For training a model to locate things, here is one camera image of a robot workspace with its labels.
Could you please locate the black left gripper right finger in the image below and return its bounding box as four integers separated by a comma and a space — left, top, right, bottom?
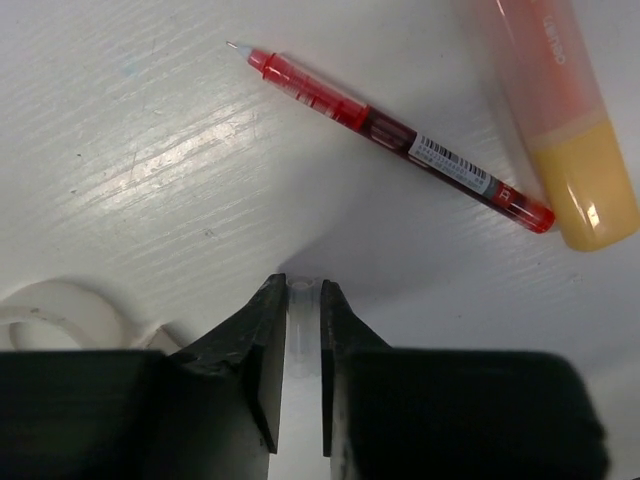
320, 280, 610, 479

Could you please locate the clear tape roll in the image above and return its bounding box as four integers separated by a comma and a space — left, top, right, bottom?
1, 280, 133, 352

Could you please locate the red pencil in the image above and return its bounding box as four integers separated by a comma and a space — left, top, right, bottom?
226, 42, 555, 234

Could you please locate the clear small cap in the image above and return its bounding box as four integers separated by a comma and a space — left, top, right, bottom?
285, 276, 321, 379

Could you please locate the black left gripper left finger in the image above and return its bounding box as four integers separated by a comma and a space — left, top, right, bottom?
1, 274, 288, 479

